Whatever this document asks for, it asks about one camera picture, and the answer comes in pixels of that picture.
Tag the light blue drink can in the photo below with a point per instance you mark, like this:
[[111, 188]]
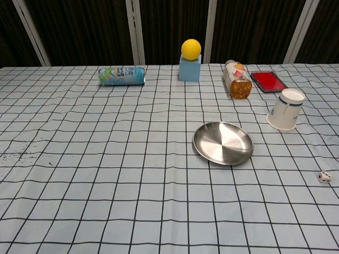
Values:
[[121, 76]]

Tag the silver metal bowl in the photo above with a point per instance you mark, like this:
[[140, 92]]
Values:
[[222, 144]]

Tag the yellow ball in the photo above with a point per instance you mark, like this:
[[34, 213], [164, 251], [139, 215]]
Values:
[[191, 49]]

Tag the light blue block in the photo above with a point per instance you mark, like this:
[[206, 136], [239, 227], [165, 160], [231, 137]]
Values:
[[189, 71]]

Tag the small white die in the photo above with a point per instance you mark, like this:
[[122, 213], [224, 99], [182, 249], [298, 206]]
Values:
[[324, 177]]

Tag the tea bottle with label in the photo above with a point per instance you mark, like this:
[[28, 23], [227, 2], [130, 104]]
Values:
[[238, 84]]

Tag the checkered blue tablecloth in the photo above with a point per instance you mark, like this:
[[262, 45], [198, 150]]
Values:
[[106, 172]]

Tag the white aluminium frame post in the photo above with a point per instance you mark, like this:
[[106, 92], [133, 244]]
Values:
[[33, 34], [300, 34], [211, 31], [135, 31]]

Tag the red ink pad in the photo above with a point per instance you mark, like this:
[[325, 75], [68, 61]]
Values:
[[267, 80]]

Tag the white paper cup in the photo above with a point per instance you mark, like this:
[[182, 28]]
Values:
[[284, 113]]

